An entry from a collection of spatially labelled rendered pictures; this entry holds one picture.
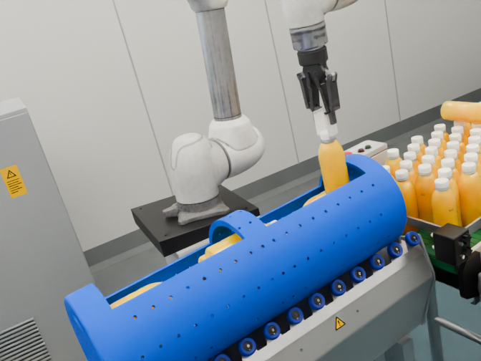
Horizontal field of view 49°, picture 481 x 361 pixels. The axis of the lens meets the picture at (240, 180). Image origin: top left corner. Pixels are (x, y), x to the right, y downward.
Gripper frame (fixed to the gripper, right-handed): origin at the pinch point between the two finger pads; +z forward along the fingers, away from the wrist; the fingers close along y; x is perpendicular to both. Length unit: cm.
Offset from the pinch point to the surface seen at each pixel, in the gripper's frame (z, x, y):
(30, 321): 90, -82, -151
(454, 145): 26, 52, -1
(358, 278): 40.4, -7.6, 10.9
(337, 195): 16.0, -7.4, 8.3
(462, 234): 36.8, 19.9, 23.3
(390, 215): 26.1, 4.5, 13.7
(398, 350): 77, 6, 7
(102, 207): 94, -3, -269
